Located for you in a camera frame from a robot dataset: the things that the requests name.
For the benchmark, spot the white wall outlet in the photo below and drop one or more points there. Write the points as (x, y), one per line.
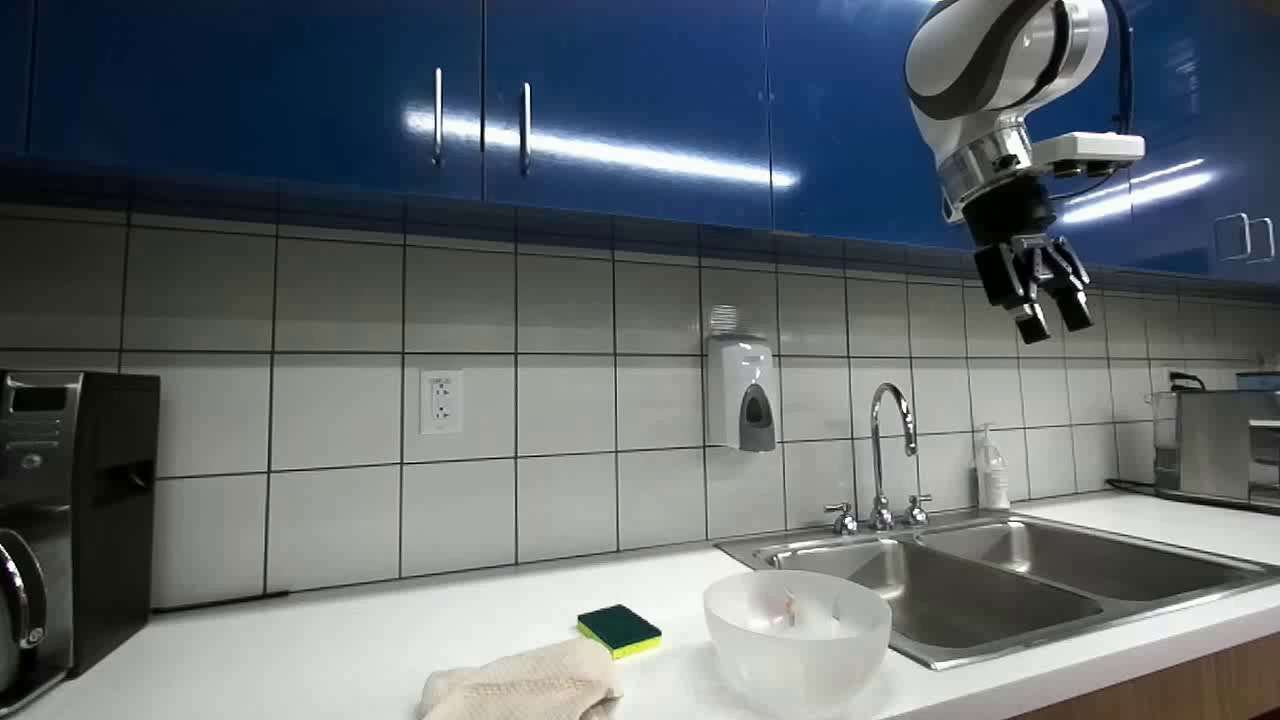
(442, 401)

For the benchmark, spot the translucent white bowl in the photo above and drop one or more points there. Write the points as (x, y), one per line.
(798, 655)

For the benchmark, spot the blue cabinet door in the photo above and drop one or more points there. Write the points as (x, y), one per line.
(640, 81)
(240, 81)
(1266, 161)
(855, 145)

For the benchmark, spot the steel coffee carafe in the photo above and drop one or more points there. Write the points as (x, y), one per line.
(17, 613)

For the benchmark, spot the stainless steel double sink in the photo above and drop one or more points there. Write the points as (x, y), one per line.
(1012, 587)

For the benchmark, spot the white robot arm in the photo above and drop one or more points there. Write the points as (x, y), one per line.
(985, 60)

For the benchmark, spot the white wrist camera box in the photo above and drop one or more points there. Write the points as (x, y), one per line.
(1088, 149)

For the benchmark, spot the steel countertop appliance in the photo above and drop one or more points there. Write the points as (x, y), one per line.
(1222, 445)

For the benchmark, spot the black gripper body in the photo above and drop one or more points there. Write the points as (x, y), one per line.
(1011, 219)

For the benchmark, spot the clear soap pump bottle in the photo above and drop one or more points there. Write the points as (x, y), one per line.
(991, 476)

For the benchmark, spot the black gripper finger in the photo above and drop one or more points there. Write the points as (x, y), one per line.
(1069, 286)
(1024, 302)

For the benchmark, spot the yellow green sponge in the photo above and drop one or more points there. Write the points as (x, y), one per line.
(617, 629)

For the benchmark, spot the beige knitted towel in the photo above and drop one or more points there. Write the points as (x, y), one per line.
(527, 687)

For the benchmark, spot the black coffee machine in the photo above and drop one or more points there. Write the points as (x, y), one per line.
(100, 507)

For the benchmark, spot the wooden panel under sink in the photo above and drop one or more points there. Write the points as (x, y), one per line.
(1185, 687)

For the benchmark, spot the white wall soap dispenser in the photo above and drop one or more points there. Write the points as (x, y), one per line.
(741, 386)

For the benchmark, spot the chrome gooseneck faucet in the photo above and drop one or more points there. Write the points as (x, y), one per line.
(882, 443)

